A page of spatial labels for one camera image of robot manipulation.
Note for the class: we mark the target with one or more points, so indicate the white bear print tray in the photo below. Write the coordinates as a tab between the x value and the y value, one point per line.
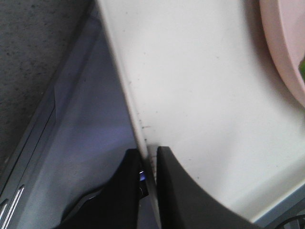
198	77

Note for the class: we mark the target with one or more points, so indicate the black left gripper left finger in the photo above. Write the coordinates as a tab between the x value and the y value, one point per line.
116	206

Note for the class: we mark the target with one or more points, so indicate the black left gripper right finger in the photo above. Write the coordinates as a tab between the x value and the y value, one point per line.
183	204

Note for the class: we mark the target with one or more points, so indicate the pink round plate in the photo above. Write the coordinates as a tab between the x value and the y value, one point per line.
284	29

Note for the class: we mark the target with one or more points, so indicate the black drawer disinfection cabinet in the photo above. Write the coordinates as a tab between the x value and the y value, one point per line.
75	142

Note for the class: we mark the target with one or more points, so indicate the green lettuce leaf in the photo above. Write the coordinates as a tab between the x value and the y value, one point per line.
301	68

